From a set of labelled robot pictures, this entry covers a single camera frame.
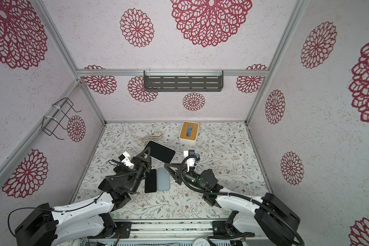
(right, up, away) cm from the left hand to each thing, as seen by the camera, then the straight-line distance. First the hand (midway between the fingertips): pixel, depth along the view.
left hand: (151, 148), depth 71 cm
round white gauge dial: (+23, -41, -3) cm, 47 cm away
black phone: (+4, -1, -2) cm, 5 cm away
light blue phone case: (+3, -20, +20) cm, 28 cm away
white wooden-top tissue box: (+18, +8, +37) cm, 42 cm away
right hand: (+7, -7, -6) cm, 11 cm away
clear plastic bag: (-8, +5, +36) cm, 37 cm away
